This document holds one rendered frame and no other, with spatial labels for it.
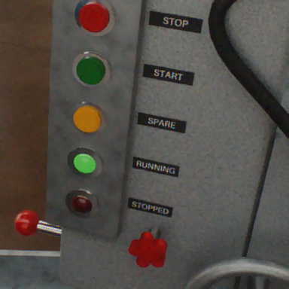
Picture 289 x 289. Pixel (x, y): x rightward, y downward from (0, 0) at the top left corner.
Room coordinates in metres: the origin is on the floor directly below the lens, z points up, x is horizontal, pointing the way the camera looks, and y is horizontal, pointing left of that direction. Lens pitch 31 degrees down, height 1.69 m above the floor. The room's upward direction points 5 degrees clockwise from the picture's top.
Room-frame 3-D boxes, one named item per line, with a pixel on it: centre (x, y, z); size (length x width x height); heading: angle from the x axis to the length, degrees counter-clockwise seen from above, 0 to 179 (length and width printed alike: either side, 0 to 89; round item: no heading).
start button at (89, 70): (0.52, 0.02, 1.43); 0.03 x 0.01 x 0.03; 78
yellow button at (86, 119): (0.52, 0.02, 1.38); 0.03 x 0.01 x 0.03; 78
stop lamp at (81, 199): (0.52, 0.02, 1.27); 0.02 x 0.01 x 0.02; 78
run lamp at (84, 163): (0.52, 0.02, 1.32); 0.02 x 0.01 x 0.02; 78
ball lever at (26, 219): (0.59, 0.06, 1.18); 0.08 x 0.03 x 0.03; 78
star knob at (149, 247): (0.51, -0.05, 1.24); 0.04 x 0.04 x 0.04; 78
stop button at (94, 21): (0.52, 0.02, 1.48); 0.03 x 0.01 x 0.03; 78
